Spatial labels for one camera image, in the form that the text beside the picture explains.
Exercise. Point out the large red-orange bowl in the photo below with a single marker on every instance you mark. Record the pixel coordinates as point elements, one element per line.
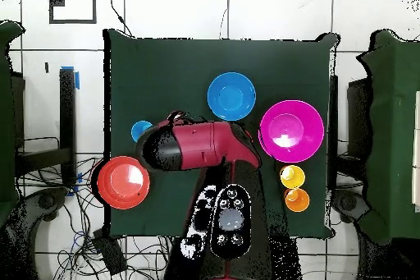
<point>111,194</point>

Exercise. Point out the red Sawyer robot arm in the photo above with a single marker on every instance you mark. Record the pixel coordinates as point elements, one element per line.
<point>197,143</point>

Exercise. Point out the blue bowl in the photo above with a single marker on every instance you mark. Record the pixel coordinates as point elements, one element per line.
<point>231,96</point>

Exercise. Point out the blue cup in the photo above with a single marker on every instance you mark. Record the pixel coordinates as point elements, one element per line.
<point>139,129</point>

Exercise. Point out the dark green table cloth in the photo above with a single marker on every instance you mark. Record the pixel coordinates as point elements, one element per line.
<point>157,79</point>

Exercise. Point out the yellow cup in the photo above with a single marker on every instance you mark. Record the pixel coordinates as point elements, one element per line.
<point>292,178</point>

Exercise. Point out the large pink bowl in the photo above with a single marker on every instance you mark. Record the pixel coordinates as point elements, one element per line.
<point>305,142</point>

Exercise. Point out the orange cup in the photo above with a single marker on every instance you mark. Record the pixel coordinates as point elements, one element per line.
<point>298,202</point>

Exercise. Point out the black metal stand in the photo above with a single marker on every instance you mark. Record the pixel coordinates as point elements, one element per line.
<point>67,129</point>
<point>359,112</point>

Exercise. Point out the blue tape strip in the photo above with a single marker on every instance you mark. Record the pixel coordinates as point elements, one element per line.
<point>77,81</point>

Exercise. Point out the black grey stand base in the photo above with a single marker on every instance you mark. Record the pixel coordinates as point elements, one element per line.
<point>42,201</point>
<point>347,202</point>

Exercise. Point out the black power adapter box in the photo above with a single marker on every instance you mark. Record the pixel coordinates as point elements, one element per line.
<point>110,253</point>

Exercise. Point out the green cloth side table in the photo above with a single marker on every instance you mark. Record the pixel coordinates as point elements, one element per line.
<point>6,129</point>
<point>393,129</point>

